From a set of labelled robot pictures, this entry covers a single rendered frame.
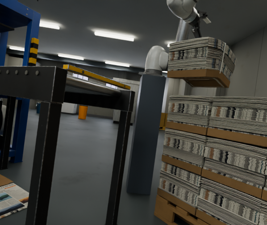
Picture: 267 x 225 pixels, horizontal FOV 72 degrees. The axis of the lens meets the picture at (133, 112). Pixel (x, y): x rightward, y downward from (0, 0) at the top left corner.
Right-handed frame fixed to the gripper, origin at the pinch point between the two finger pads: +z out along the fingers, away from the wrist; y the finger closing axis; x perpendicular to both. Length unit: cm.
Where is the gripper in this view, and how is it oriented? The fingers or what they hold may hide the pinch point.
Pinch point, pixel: (206, 31)
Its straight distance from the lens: 148.6
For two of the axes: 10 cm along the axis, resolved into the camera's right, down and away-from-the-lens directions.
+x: 6.5, 1.2, -7.6
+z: 7.4, 1.7, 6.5
